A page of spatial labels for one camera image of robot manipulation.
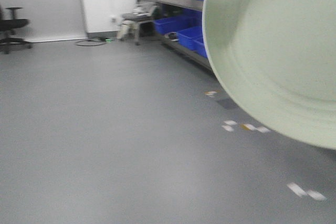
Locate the light green round plate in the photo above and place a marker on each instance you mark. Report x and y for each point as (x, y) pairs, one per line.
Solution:
(276, 60)

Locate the blue tray lower shelf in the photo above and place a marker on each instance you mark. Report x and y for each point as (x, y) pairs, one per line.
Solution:
(174, 24)

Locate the background steel shelf rack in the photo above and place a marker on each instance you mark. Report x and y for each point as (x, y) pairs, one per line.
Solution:
(187, 41)

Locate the grey stool with items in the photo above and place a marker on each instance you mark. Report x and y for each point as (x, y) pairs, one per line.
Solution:
(141, 14)

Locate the black office chair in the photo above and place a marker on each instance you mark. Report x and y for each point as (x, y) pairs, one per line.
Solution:
(8, 27)

